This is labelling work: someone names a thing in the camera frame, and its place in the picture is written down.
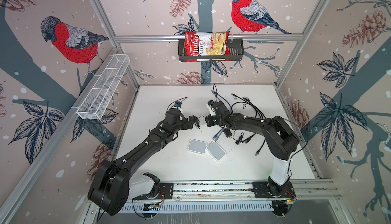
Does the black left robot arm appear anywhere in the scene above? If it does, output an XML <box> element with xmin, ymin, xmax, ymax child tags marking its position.
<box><xmin>88</xmin><ymin>108</ymin><xmax>199</xmax><ymax>216</ymax></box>

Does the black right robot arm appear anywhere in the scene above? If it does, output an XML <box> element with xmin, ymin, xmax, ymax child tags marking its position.
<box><xmin>205</xmin><ymin>100</ymin><xmax>299</xmax><ymax>186</ymax></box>

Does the black power adapter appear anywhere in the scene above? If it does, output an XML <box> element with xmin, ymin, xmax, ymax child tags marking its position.
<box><xmin>223</xmin><ymin>129</ymin><xmax>233</xmax><ymax>138</ymax></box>

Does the red cassava chips bag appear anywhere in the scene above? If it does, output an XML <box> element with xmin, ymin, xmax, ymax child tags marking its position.
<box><xmin>184</xmin><ymin>31</ymin><xmax>230</xmax><ymax>63</ymax></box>

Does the grey ethernet cable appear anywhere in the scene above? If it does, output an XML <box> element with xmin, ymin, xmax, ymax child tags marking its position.
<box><xmin>211</xmin><ymin>83</ymin><xmax>224</xmax><ymax>102</ymax></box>

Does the black cable gold green plug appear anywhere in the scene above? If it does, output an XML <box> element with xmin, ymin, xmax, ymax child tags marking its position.
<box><xmin>243</xmin><ymin>97</ymin><xmax>266</xmax><ymax>156</ymax></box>

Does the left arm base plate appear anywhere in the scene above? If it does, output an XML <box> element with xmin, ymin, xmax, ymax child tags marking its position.
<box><xmin>133</xmin><ymin>182</ymin><xmax>174</xmax><ymax>201</ymax></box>

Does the black wire wall basket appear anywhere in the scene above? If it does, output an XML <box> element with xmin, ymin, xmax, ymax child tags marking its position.
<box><xmin>178</xmin><ymin>39</ymin><xmax>244</xmax><ymax>63</ymax></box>

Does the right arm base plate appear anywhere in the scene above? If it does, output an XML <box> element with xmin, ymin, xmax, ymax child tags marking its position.
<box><xmin>251</xmin><ymin>180</ymin><xmax>296</xmax><ymax>199</ymax></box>

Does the white mesh wall shelf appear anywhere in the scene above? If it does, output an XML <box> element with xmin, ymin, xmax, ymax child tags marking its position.
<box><xmin>76</xmin><ymin>54</ymin><xmax>130</xmax><ymax>120</ymax></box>

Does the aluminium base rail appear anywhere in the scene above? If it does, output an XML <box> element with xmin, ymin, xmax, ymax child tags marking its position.
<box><xmin>135</xmin><ymin>179</ymin><xmax>341</xmax><ymax>202</ymax></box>

